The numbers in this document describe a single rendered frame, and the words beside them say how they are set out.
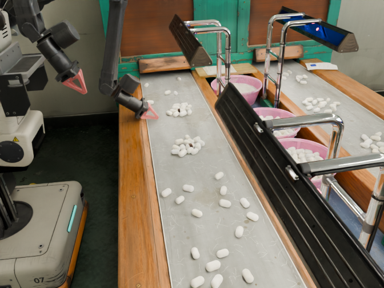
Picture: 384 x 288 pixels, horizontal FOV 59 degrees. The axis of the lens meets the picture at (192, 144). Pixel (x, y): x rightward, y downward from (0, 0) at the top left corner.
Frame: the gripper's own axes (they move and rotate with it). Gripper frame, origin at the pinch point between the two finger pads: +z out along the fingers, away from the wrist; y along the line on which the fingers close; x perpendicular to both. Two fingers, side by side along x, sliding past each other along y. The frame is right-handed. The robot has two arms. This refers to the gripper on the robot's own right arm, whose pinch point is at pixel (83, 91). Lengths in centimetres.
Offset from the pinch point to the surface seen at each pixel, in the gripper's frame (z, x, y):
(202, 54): 11.0, -40.7, 3.8
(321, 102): 66, -77, 26
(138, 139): 27.7, -3.4, 4.9
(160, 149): 33.6, -9.5, -0.1
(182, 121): 38.3, -18.8, 21.6
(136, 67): 23, -3, 80
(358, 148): 67, -74, -12
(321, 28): 34, -88, 26
